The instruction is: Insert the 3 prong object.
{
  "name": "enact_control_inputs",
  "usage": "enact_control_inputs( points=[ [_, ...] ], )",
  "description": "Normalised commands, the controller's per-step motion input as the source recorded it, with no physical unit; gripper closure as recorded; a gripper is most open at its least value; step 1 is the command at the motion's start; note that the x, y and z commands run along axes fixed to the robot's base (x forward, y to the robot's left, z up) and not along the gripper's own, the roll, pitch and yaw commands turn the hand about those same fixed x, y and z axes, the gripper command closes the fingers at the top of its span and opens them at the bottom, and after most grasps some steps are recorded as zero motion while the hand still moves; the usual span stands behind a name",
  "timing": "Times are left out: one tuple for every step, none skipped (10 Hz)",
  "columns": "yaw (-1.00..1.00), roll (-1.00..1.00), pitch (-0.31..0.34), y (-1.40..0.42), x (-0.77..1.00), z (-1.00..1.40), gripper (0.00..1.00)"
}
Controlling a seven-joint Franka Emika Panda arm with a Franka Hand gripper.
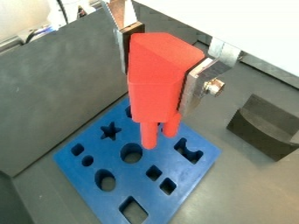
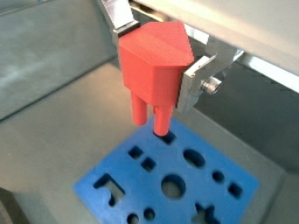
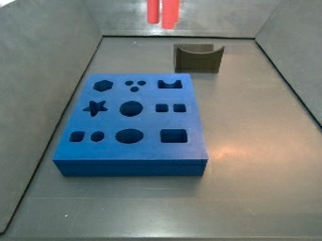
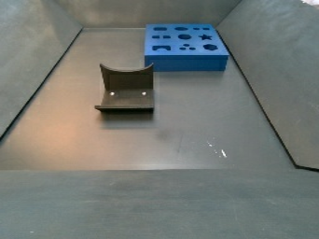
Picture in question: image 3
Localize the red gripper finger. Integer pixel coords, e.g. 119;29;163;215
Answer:
147;0;160;24
160;0;180;29

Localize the blue shape-sorter block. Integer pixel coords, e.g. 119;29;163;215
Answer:
53;73;207;176

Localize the dark grey curved block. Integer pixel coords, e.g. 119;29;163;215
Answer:
174;43;224;73

